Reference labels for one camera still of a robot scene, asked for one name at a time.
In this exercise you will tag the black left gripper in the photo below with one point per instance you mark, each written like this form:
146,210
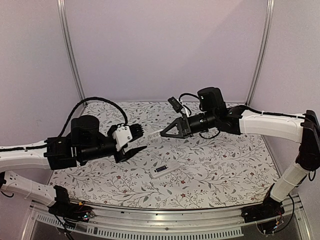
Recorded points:
123,157

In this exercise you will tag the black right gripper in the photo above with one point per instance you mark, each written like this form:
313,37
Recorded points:
185,126

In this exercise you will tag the clear battery compartment cover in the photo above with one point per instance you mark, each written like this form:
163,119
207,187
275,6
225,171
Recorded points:
154,135

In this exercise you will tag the white AC remote control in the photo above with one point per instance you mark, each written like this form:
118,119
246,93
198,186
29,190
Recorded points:
170,168

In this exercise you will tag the black battery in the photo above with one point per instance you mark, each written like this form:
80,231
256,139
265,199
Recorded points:
161,169

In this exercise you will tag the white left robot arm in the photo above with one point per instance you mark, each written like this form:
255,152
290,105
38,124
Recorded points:
84,143

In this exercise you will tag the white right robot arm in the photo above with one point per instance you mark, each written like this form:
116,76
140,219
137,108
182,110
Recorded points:
300,128

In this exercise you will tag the floral patterned table mat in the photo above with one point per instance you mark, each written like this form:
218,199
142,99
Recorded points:
216,170

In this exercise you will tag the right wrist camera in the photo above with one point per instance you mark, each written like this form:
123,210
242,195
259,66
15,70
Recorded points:
178,106

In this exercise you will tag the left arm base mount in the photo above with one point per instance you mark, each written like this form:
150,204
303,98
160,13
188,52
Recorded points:
63,207

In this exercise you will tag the aluminium front rail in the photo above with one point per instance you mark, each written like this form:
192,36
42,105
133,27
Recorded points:
127,223

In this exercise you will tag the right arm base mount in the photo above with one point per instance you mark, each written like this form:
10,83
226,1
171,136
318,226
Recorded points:
270,212

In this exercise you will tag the right aluminium frame post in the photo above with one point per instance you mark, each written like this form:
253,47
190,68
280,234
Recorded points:
262,51

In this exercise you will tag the aluminium frame post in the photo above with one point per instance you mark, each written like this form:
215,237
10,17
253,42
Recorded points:
262,51
61,6

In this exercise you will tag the left aluminium frame post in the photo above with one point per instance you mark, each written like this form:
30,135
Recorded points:
61,6

